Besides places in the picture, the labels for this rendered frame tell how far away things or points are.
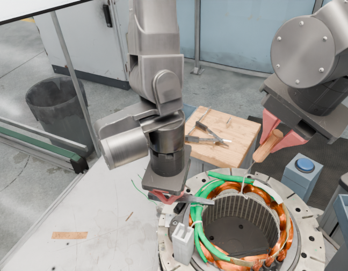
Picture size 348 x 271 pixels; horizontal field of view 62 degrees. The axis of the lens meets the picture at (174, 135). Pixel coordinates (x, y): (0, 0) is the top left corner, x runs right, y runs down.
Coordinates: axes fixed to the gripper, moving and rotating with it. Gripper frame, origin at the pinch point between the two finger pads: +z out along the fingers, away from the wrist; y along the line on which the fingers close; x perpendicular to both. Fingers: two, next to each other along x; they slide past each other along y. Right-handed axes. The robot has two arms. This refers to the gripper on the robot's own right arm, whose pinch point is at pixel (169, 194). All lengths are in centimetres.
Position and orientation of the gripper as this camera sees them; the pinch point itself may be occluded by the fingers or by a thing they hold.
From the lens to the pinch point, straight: 56.4
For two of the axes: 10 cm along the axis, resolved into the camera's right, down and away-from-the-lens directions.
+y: -2.3, 6.8, -6.9
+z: 0.2, 7.2, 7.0
